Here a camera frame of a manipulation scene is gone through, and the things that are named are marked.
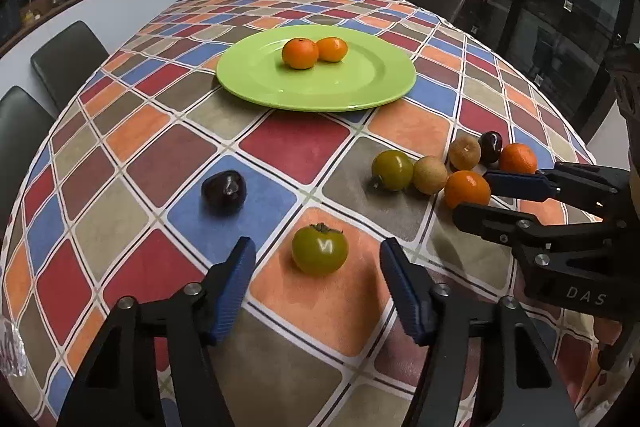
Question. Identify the brown round fruit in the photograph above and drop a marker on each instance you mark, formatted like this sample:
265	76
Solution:
464	151
430	175

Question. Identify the green plate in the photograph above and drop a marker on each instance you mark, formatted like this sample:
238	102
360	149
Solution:
350	82

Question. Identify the orange mandarin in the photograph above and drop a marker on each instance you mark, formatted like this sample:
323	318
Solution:
333	49
300	53
467	189
518	158

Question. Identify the clear plastic water bottle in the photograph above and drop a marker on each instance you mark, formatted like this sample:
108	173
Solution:
10	347

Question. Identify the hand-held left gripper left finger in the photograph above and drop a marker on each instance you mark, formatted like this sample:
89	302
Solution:
235	292

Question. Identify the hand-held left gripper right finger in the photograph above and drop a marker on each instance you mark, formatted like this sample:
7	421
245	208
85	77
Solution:
402	289

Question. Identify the black framed glass doors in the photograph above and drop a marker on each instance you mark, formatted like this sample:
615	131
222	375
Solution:
540	7

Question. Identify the black water dispenser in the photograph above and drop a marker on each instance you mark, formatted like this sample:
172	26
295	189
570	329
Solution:
10	14

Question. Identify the dark purple plum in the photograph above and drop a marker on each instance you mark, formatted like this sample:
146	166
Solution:
224	192
490	145

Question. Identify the green tomato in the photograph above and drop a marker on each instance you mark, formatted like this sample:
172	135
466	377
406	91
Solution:
320	250
392	170

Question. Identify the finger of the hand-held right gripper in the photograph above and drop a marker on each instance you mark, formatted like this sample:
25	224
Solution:
492	219
515	185

